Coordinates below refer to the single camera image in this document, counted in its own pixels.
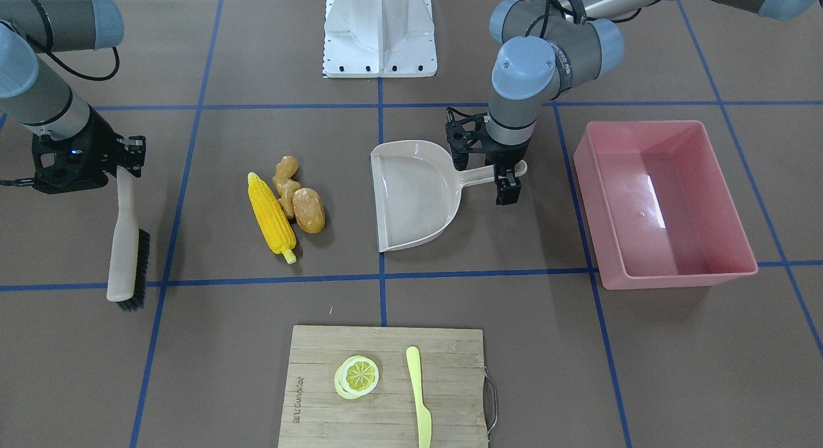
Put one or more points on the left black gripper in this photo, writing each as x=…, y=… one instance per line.
x=506, y=155

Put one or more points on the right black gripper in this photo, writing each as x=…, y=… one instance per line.
x=98, y=141

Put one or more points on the beige plastic dustpan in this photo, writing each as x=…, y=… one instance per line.
x=417, y=191

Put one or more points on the beige hand brush black bristles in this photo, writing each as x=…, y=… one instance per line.
x=127, y=278

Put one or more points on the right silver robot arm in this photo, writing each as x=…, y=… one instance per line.
x=34, y=32

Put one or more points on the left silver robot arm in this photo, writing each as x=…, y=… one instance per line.
x=548, y=47

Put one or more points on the pink plastic bin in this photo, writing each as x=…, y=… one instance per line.
x=658, y=208

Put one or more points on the bamboo cutting board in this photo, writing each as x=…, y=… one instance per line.
x=452, y=385

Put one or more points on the yellow toy corn cob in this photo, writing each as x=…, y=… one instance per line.
x=274, y=225

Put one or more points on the brown toy potato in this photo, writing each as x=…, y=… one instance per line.
x=309, y=210

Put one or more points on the tan toy ginger root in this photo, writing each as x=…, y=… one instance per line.
x=285, y=186

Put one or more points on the yellow toy lemon slices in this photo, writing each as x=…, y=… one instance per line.
x=356, y=377

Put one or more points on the yellow plastic knife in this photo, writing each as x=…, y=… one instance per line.
x=422, y=413

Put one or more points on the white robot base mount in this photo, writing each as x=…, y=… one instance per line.
x=379, y=38

